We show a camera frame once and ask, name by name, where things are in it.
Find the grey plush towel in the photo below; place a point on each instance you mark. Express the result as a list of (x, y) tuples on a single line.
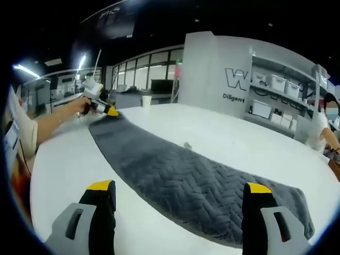
[(186, 180)]

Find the large white flat box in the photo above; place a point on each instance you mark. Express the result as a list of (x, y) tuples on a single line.
[(261, 109)]

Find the person's left hand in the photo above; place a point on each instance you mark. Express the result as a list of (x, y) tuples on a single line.
[(79, 106)]

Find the white paper cup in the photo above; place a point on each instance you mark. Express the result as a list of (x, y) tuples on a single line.
[(146, 101)]

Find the dark monitor screen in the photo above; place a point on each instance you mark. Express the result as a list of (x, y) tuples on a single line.
[(161, 86)]

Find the dark ceiling hung screen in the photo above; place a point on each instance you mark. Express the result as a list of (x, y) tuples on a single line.
[(115, 22)]

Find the pink hanging cloth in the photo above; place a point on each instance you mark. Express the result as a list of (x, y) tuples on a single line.
[(177, 71)]

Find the green exit sign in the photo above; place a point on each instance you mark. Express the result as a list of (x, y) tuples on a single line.
[(178, 61)]

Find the brown bag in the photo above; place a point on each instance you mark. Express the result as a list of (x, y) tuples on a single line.
[(335, 170)]

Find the white worn device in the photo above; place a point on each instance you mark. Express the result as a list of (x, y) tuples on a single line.
[(11, 143)]

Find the grey metal shelf rack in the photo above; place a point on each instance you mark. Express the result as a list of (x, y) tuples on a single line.
[(279, 93)]

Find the white lidded storage bin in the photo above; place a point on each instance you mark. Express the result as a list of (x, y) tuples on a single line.
[(278, 83), (292, 89), (259, 79)]

